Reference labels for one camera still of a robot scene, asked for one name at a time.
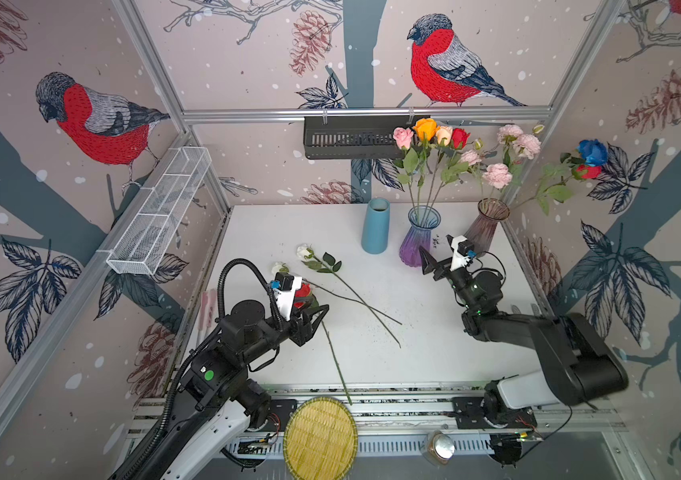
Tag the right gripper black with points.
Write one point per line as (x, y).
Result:
(445, 270)

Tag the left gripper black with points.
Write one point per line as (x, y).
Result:
(303, 327)

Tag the dark red carnation stem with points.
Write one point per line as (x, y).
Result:
(303, 295)

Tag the white artificial rose bunch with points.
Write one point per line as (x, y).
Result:
(326, 263)

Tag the teal ceramic vase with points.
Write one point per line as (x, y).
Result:
(375, 229)

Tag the pink grey glass vase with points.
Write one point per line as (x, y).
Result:
(491, 212)

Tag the pink carnation bunch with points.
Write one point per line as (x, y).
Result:
(518, 146)
(496, 176)

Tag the pink artificial rose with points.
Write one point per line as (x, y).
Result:
(405, 141)

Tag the orange artificial rose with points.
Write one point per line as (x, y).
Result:
(425, 130)

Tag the red artificial rose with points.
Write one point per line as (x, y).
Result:
(553, 185)

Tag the blue artificial rose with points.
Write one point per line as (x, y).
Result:
(593, 152)

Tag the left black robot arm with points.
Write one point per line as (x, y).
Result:
(212, 398)

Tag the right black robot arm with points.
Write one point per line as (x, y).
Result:
(576, 366)

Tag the blue purple glass vase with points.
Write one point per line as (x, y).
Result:
(423, 220)

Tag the pink silicone tongs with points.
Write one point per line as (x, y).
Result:
(207, 314)

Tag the yellow woven bamboo tray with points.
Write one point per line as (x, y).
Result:
(321, 440)

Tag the black hanging basket shelf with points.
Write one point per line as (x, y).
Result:
(353, 137)

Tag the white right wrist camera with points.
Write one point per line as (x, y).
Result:
(463, 252)

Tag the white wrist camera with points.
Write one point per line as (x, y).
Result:
(463, 252)
(285, 287)

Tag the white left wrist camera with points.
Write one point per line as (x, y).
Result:
(285, 287)

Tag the white wire mesh basket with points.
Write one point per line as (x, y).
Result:
(150, 232)

